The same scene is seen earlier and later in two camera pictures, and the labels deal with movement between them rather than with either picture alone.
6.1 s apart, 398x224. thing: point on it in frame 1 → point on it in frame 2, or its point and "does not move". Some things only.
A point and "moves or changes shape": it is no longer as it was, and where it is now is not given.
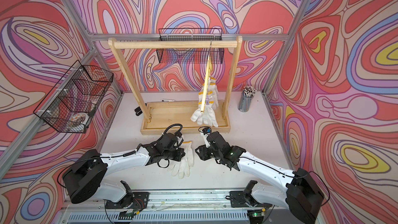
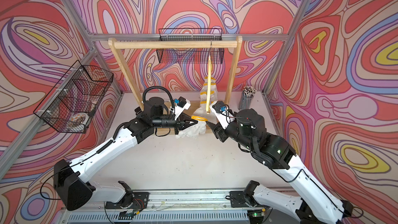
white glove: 182,168 → 193,131
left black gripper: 180,151 → 187,122
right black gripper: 202,154 → 218,131
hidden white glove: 208,117 moves or changes shape
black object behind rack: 138,111 does not move
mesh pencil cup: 247,94 does not move
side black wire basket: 70,103 does not move
